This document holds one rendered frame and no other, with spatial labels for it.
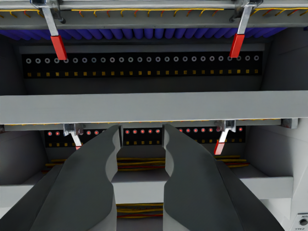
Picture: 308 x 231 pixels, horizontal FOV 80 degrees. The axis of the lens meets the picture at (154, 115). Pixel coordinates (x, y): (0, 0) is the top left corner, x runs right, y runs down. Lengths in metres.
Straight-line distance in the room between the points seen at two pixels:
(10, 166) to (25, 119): 0.20
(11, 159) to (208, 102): 0.44
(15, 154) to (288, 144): 0.61
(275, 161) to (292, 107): 0.19
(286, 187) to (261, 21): 0.33
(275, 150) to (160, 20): 0.39
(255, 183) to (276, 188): 0.04
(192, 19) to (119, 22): 0.12
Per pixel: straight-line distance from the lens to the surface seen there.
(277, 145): 0.52
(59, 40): 0.32
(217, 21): 0.35
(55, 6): 0.31
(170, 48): 0.44
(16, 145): 0.54
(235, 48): 0.32
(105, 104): 0.30
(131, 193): 0.41
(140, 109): 0.30
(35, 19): 0.37
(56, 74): 0.48
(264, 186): 0.47
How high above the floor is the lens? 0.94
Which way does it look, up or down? 26 degrees up
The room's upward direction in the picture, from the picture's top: 180 degrees clockwise
